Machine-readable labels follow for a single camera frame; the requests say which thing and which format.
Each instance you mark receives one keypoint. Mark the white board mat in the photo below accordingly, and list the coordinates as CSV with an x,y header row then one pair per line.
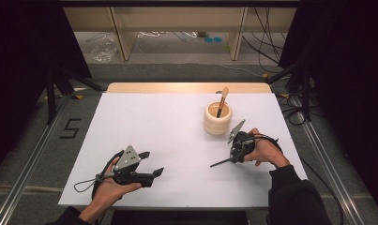
x,y
164,125

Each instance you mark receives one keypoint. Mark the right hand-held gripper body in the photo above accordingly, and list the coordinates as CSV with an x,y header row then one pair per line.
x,y
243,142

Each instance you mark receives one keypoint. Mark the aluminium floor rail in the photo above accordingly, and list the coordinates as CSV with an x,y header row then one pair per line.
x,y
30,162
330,168

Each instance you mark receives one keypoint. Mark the black curtain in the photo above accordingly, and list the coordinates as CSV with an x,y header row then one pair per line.
x,y
21,62
349,78

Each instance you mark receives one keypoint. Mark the black metal stand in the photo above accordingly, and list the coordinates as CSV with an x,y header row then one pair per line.
x,y
305,90
52,93

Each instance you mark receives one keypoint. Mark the person's left hand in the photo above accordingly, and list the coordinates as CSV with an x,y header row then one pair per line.
x,y
107,193

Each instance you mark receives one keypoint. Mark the large black gold makeup brush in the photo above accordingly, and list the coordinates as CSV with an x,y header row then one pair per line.
x,y
222,100

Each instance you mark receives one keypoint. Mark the clear plastic bag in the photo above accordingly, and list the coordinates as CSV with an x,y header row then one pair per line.
x,y
103,50

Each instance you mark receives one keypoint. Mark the cream ribbed brush holder cup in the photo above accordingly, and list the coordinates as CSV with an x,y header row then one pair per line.
x,y
216,125

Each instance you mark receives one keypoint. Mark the wooden board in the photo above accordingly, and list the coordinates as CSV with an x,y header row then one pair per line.
x,y
177,87

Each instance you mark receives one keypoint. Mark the light wooden shelf unit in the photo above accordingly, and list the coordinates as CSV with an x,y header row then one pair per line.
x,y
177,18

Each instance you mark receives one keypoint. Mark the blue round discs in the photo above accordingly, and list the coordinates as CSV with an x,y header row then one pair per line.
x,y
213,39

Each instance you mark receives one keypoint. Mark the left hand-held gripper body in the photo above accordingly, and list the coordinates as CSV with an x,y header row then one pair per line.
x,y
128,157

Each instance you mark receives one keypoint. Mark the small thin black makeup brush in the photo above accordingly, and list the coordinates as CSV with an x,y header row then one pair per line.
x,y
219,163

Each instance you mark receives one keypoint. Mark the person's right hand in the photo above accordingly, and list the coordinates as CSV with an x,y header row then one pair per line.
x,y
268,153

